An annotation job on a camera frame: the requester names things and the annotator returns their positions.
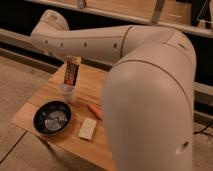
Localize orange black gripper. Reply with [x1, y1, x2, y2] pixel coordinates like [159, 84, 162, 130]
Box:
[64, 57, 81, 86]

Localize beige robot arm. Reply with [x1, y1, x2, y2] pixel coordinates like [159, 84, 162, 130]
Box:
[31, 10, 196, 171]

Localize white rectangular eraser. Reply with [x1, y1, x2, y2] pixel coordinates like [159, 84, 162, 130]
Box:
[78, 118, 97, 140]

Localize orange carrot toy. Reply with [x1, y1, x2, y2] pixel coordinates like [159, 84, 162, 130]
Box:
[87, 104, 103, 120]

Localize black bowl with spiral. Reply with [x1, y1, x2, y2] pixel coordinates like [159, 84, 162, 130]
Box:
[33, 101, 72, 135]

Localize wooden table board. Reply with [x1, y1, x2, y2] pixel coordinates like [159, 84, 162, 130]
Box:
[12, 64, 116, 171]

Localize wooden shelf rail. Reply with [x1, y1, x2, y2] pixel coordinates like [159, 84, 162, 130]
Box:
[27, 0, 213, 38]

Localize black cable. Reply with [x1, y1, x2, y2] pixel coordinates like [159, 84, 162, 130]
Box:
[193, 119, 213, 136]

